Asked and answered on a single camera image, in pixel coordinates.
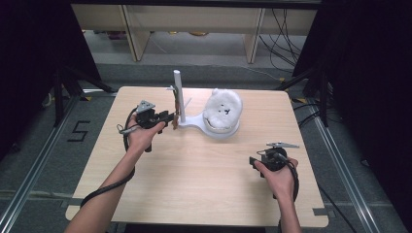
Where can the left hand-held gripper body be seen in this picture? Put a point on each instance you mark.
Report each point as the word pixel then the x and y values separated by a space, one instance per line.
pixel 147 116

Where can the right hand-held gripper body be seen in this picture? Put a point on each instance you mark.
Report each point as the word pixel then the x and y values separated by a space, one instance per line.
pixel 275 158

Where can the white hook stand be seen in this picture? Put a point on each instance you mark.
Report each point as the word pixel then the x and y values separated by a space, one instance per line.
pixel 191 123

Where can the white gold-rimmed bowl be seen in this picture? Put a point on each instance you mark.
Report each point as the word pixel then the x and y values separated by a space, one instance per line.
pixel 223 129

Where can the white plush toy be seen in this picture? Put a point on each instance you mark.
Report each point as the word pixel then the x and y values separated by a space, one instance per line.
pixel 223 106

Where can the person's left hand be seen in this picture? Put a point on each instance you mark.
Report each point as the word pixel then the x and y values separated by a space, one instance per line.
pixel 142 137

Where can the person's right hand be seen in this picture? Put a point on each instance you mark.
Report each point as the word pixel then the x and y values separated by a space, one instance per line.
pixel 280 183

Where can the grey tape strip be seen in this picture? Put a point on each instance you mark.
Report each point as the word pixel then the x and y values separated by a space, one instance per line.
pixel 73 202
pixel 320 212

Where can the black tripod stand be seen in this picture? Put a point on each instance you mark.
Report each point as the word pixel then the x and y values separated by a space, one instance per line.
pixel 319 93
pixel 61 90

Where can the yellow object under desk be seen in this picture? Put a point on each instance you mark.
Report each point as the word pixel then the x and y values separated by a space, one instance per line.
pixel 198 33

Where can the light wooden desk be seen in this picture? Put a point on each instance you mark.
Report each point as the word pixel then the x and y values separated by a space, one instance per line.
pixel 194 17

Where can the black curtain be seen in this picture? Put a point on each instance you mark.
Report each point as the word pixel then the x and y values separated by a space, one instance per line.
pixel 32 64
pixel 372 81

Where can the aluminium floor rail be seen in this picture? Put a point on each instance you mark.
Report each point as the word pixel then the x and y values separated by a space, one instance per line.
pixel 343 168
pixel 29 181

